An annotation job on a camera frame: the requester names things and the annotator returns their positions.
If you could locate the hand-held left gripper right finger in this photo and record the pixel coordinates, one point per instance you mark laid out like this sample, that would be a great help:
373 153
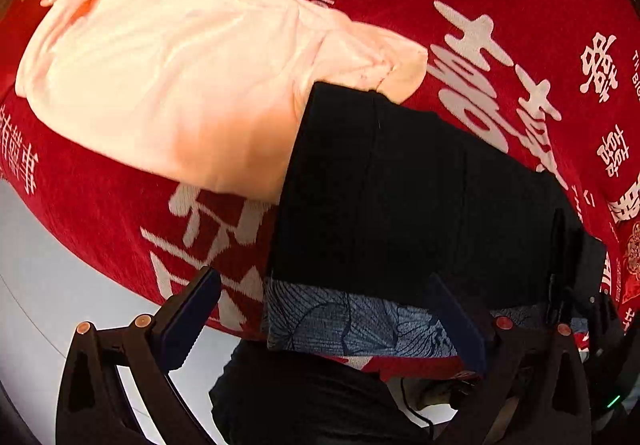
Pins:
457 320

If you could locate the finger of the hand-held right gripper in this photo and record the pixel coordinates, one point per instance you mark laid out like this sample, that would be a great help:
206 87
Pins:
575 255

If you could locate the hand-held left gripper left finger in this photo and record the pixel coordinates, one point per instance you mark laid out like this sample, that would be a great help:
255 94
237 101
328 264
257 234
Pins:
192 320

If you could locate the black pants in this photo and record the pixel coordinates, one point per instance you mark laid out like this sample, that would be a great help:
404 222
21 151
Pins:
400 185

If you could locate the red pillow with gold pattern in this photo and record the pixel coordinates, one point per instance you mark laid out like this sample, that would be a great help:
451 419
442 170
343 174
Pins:
632 255

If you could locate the blue leaf-patterned cloth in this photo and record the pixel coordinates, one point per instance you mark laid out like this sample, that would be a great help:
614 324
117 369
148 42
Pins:
350 320

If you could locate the person's dark clothed leg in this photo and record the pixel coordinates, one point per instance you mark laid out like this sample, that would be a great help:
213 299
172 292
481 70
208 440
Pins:
300 400

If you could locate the peach garment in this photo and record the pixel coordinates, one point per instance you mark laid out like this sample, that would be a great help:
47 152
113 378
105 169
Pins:
175 75

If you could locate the red printed blanket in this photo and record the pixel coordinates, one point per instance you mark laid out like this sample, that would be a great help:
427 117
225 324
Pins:
500 0

